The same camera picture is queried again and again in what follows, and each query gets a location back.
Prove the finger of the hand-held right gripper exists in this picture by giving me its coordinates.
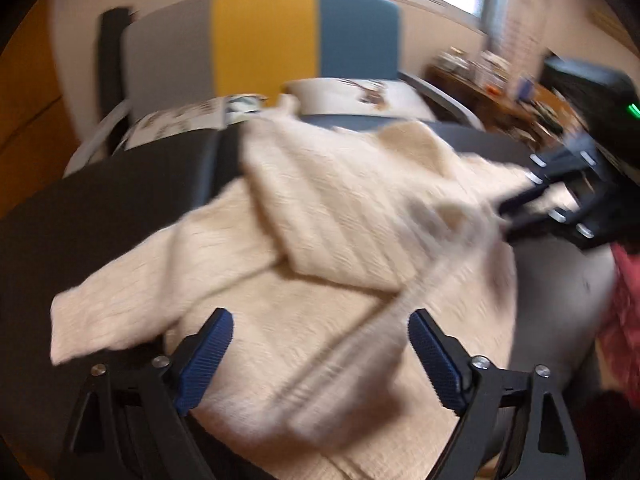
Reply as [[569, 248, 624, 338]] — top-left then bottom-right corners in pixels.
[[526, 137, 601, 188], [496, 180, 598, 252]]

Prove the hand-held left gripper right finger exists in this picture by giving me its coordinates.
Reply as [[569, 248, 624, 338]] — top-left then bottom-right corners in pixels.
[[407, 308, 587, 480]]

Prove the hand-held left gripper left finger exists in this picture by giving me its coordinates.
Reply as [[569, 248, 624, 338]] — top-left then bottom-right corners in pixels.
[[67, 307, 236, 480]]

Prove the cream knitted sweater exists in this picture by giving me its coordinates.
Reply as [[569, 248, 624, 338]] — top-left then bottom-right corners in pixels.
[[49, 107, 581, 480]]

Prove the grey cloth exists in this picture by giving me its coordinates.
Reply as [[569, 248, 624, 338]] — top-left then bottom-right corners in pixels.
[[509, 237, 622, 403]]

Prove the cluttered wooden desk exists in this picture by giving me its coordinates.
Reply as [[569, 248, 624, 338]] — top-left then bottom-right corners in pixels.
[[424, 46, 593, 147]]

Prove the red patterned cloth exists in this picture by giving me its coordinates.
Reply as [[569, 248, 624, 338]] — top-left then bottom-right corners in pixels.
[[594, 242, 640, 392]]

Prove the bird print pillow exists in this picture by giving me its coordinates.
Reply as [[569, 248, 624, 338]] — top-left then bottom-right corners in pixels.
[[281, 77, 437, 122]]

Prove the cat print pillow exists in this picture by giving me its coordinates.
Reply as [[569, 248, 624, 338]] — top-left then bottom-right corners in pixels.
[[119, 92, 269, 150]]

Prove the orange wooden wardrobe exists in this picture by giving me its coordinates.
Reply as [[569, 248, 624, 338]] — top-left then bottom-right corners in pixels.
[[0, 0, 83, 221]]

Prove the black sofa bolster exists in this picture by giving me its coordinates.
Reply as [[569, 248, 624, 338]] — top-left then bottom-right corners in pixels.
[[97, 7, 135, 122]]

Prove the grey yellow blue sofa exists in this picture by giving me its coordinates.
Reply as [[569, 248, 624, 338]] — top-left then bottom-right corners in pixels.
[[64, 0, 486, 177]]

